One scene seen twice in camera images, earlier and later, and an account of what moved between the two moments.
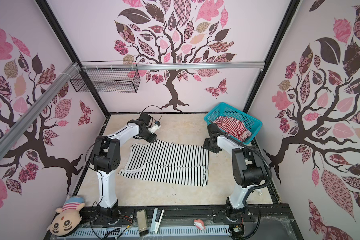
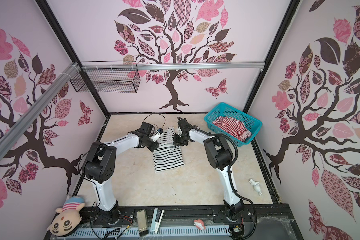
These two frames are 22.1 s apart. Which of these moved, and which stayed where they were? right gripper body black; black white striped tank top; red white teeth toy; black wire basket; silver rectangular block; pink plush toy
Moved: black white striped tank top; right gripper body black
Stayed: pink plush toy; red white teeth toy; silver rectangular block; black wire basket
